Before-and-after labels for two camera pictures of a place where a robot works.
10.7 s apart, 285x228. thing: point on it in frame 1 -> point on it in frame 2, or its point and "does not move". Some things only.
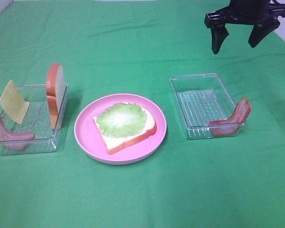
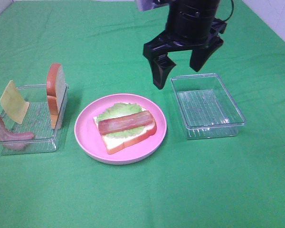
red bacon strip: x=232 y=126 -> x=141 y=119
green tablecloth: x=106 y=47 does not move
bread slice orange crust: x=113 y=144 does not move
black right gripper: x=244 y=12 -> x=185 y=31
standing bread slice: x=55 y=85 does not move
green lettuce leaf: x=122 y=119 does not move
